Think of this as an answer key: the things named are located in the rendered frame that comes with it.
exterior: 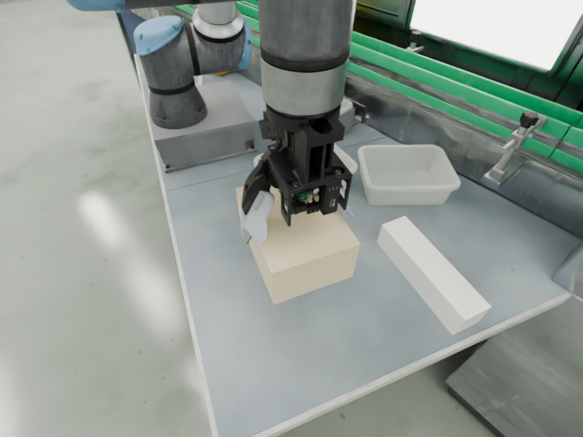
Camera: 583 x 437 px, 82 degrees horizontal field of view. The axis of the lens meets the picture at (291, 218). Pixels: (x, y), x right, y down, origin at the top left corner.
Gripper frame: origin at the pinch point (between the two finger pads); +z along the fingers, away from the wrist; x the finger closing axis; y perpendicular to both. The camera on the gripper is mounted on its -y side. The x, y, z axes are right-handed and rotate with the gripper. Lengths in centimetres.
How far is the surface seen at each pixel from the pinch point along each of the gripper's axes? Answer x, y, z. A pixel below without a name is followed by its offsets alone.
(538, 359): 55, 24, 47
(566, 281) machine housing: 52, 17, 21
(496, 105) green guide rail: 59, -20, 4
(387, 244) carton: 23.8, -4.2, 20.9
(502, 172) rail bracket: 51, -6, 11
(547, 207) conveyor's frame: 64, 1, 20
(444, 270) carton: 28.4, 7.1, 17.6
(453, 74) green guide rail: 61, -37, 4
